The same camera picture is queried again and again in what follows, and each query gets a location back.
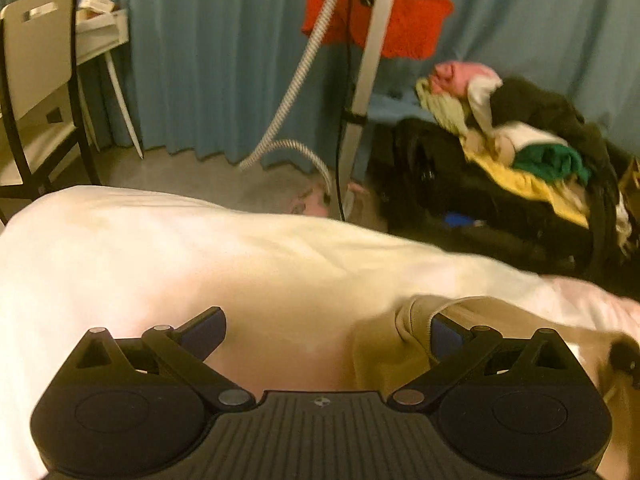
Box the beige t-shirt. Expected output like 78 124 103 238
352 296 639 479

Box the pile of mixed clothes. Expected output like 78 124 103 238
414 62 632 250

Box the white pastel bed duvet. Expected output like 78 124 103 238
1 186 639 479

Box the black suitcase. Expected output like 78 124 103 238
378 118 624 281

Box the brown paper bag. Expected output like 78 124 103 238
618 158 640 222

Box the garment steamer pole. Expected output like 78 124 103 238
331 0 394 221

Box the white black chair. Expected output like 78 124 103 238
1 0 101 202

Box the blue curtain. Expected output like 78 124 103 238
0 0 640 168

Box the white desk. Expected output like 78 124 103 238
76 0 144 159

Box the red garment on hanger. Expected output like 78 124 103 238
302 0 454 60

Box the grey braided steamer hose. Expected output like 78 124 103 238
237 0 355 206

